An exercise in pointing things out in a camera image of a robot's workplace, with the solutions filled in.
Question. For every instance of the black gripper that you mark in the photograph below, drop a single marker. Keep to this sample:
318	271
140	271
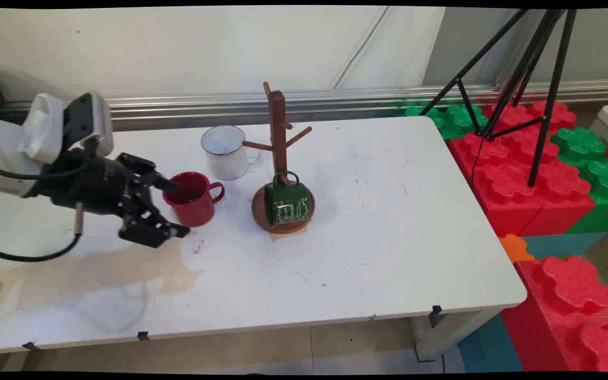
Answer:
93	184

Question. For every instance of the green printed enamel mug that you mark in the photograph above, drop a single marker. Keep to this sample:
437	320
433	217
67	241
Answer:
285	203

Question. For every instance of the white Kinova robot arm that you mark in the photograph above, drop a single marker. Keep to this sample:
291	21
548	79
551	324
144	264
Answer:
3	158

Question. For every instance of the red enamel mug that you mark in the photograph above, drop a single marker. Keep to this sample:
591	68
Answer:
196	211

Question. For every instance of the white enamel mug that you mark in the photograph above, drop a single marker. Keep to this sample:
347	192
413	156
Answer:
227	163

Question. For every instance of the black table edge clip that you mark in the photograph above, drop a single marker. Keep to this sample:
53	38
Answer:
143	335
435	312
31	347

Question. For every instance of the brown wooden mug tree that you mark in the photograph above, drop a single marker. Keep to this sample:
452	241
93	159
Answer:
277	132

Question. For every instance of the green foam building block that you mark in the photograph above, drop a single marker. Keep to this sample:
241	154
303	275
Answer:
459	119
607	195

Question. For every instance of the white table leg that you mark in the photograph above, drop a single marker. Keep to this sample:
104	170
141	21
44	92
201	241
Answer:
441	338

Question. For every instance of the red foam building block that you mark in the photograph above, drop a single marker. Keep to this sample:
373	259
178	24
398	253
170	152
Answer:
562	306
562	200
554	113
499	184

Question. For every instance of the teal foam building block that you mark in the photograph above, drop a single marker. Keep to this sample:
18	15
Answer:
562	244
488	348

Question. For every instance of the orange foam building block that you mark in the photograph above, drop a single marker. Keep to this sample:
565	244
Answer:
516	248

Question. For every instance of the black tripod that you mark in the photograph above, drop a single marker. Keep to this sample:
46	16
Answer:
549	105

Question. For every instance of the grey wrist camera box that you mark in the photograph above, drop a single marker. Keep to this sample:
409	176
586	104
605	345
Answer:
90	119

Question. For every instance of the aluminium wall rail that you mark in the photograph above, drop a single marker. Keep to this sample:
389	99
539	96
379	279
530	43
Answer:
177	105

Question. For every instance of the white ribbed camera mount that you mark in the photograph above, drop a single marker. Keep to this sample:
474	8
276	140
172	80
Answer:
43	129

